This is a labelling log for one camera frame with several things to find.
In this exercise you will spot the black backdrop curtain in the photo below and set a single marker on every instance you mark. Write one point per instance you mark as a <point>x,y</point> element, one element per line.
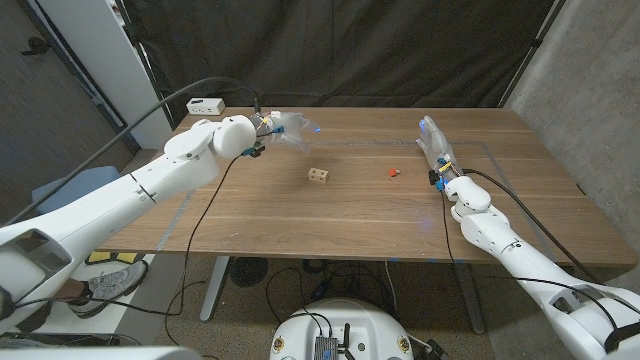
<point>325,50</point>

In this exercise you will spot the grey sneaker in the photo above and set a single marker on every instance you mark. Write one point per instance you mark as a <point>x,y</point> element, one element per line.
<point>115,282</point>

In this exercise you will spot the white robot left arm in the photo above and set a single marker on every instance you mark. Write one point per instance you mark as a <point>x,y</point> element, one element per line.
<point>100,210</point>

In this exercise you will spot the round black floor fan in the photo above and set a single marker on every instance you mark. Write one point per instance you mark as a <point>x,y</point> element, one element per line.
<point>250,280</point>

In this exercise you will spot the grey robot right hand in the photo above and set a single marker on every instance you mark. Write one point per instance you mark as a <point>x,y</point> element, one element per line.
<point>437,147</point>

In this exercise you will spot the grey electronics box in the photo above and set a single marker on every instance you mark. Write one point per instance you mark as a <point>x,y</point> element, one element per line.
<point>325,349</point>

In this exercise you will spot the red screw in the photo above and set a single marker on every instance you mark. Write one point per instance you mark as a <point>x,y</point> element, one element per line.
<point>393,172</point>

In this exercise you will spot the blue-grey stool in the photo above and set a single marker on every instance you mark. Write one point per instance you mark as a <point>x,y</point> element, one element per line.
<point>85,182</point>

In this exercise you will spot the white power strip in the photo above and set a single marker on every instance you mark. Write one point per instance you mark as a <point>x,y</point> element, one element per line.
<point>205,106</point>

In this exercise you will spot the wooden block with holes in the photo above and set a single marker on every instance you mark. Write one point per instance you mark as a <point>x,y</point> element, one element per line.
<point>318,175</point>

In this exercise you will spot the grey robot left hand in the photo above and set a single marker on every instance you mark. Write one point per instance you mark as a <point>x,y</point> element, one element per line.
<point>287,127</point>

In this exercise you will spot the yellow and black floor item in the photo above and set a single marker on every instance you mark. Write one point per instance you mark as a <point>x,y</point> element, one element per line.
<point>112,257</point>

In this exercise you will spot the black antenna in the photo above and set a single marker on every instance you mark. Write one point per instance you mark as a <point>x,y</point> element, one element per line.
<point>345,340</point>

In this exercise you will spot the grey table leg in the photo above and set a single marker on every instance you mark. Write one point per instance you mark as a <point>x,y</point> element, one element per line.
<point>215,290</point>
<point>470,300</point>

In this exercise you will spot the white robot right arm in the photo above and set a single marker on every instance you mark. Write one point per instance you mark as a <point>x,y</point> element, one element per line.
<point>500,235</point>

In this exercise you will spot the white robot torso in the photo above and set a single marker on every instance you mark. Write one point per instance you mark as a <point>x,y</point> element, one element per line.
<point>345,320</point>

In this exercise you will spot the black backdrop stand pole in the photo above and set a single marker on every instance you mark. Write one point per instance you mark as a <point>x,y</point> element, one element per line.
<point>536,43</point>
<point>142,57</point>

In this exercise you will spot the person's bare leg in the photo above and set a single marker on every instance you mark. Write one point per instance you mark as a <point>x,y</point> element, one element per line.
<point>70,290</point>

